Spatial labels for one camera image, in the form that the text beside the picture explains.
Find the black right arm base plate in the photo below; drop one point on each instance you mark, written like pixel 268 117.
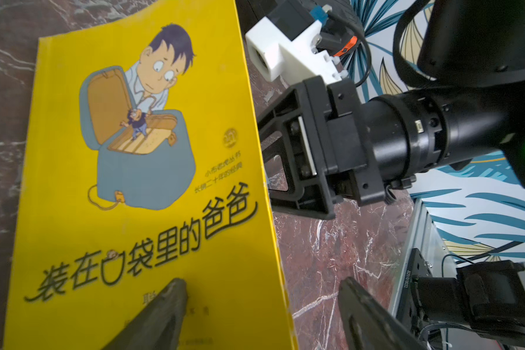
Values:
pixel 486 298

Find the yellow cartoon cover book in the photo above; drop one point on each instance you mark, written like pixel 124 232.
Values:
pixel 143 165

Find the aluminium mounting rail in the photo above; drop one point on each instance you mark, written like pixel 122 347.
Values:
pixel 423 255

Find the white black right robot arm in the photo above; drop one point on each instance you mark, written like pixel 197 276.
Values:
pixel 466 98

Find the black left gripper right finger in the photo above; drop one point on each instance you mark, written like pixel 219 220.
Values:
pixel 367 324

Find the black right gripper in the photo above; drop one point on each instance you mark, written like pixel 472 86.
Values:
pixel 349 150

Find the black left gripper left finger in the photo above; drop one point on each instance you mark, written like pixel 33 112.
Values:
pixel 159 324

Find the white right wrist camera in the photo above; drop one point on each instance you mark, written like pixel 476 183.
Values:
pixel 298 40

